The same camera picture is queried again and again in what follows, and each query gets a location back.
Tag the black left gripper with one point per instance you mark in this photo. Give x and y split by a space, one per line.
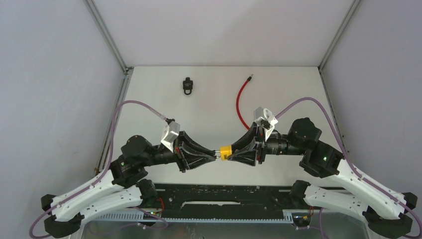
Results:
193 160

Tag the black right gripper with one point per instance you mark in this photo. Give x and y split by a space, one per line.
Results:
248 155

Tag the yellow padlock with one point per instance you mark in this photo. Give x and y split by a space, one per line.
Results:
224 152

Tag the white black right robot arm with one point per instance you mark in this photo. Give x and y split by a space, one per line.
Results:
383 210

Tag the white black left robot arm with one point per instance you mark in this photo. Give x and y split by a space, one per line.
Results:
123 185

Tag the black padlock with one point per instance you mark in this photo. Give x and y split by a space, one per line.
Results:
187 86

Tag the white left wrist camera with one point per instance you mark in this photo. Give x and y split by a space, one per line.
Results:
169 135

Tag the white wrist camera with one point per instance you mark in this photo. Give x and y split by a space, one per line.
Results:
265 119
169 135

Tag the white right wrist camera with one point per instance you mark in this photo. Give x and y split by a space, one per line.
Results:
265 119

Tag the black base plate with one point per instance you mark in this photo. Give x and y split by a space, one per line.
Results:
218 204

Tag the red cable lock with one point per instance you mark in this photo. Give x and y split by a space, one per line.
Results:
237 105

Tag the aluminium frame rail left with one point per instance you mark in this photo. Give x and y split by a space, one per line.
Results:
101 81

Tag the aluminium frame rail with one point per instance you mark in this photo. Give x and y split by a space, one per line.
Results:
101 81
357 76

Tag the aluminium frame rail right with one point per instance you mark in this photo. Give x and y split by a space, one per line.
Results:
357 76

